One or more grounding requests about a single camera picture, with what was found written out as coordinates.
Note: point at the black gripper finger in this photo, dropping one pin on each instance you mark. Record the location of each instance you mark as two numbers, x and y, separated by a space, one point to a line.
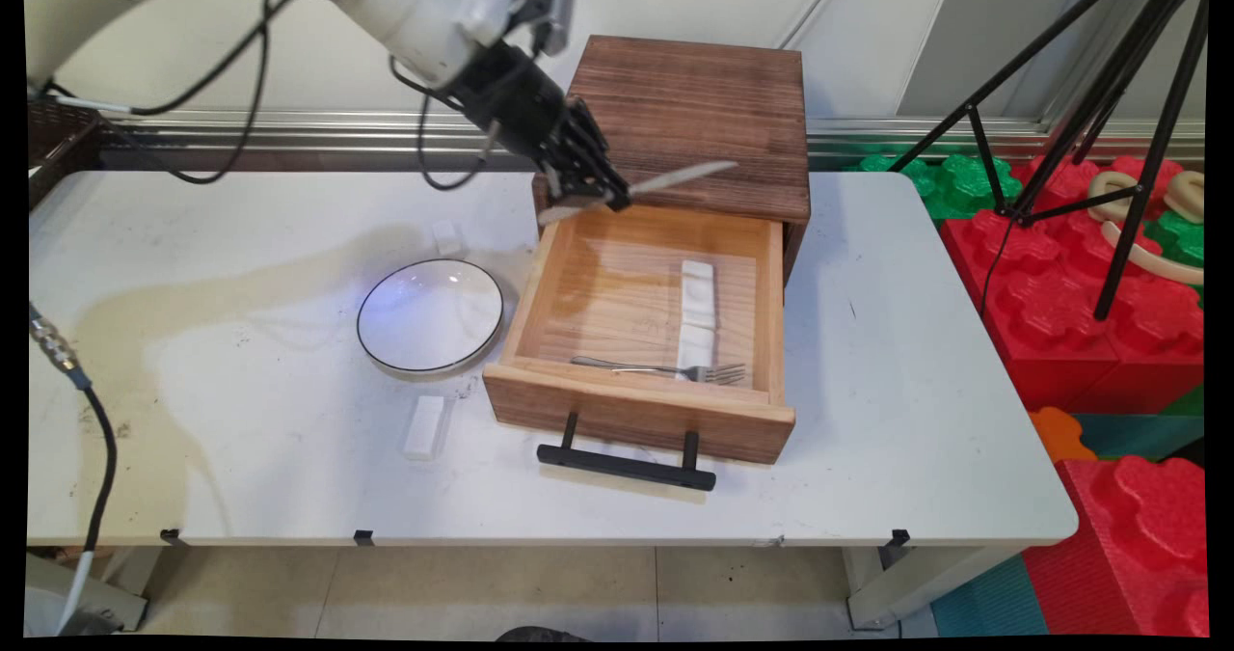
603 164
574 176

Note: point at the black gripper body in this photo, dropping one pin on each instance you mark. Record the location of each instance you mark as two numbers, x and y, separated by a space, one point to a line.
521 101

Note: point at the silver metal knife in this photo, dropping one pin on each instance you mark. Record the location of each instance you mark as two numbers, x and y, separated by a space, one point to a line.
684 176

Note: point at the silver metal fork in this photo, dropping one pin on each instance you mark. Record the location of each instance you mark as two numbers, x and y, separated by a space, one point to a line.
627 368

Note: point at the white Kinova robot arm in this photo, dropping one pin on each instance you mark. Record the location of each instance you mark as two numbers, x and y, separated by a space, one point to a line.
405 14

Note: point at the dark wooden drawer cabinet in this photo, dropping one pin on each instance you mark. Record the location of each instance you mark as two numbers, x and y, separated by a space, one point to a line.
713 111

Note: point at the small white cutlery rest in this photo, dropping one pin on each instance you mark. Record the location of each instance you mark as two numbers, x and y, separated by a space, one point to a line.
448 238

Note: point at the white plate black rim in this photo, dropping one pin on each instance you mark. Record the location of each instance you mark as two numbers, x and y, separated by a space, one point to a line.
429 318

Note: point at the green foam block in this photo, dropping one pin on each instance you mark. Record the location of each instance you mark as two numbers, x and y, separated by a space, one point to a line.
1181 236
954 183
1186 403

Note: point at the large red foam block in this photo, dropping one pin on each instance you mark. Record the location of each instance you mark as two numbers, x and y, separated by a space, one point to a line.
1060 323

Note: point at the white table leg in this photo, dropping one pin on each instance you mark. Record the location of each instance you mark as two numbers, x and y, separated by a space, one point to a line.
906 583

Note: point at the orange foam piece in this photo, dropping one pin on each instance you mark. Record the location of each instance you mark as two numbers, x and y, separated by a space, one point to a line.
1059 434

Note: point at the beige foam band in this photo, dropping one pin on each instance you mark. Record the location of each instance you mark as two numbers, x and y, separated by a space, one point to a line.
1152 260

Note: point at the red foam blocks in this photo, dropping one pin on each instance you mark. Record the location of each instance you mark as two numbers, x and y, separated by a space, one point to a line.
983 603

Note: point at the grey table leg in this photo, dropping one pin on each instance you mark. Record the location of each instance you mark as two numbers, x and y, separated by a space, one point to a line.
48 603

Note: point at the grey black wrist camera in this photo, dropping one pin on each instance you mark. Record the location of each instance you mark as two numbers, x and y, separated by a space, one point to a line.
549 5

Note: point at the aluminium wall rail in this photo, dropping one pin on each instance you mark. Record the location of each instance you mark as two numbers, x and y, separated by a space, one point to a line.
848 140

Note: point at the black camera tripod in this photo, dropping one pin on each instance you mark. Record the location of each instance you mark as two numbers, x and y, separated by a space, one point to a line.
1147 178

